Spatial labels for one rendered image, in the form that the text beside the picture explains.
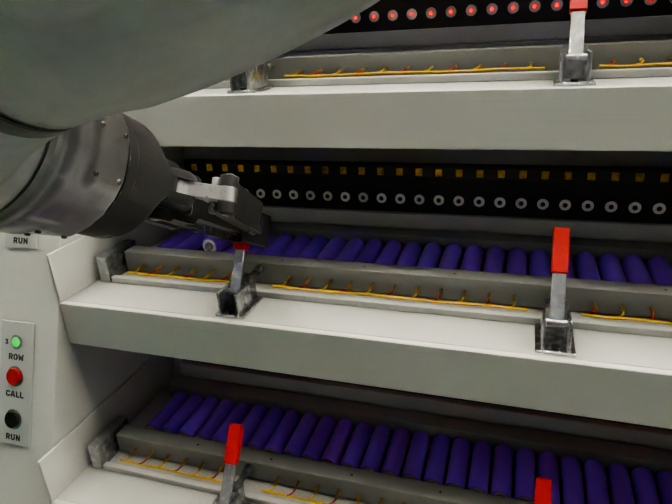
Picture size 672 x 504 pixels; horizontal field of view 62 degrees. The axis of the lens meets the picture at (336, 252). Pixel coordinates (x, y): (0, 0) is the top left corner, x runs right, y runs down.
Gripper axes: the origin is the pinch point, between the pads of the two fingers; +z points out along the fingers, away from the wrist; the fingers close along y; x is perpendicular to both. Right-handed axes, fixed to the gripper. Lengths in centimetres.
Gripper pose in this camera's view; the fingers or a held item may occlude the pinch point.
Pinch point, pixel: (239, 225)
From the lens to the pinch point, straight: 50.8
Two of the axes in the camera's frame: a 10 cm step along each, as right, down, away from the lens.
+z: 2.9, 1.2, 9.5
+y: 9.5, 0.7, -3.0
